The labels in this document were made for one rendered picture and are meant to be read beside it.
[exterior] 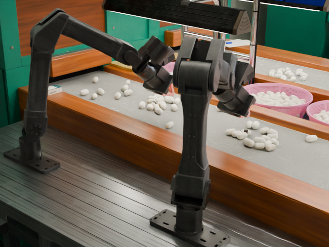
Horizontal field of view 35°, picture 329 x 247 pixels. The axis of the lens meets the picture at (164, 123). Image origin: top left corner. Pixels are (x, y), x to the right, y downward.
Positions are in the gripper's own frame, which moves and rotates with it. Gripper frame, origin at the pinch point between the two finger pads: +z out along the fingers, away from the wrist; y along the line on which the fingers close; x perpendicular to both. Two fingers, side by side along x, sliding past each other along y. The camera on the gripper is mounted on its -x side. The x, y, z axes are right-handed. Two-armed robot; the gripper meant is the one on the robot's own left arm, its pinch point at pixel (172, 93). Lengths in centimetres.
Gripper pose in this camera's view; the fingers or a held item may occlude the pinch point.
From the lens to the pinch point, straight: 175.5
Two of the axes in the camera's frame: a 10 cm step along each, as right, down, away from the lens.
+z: 5.2, 4.0, 7.5
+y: -7.2, -2.7, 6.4
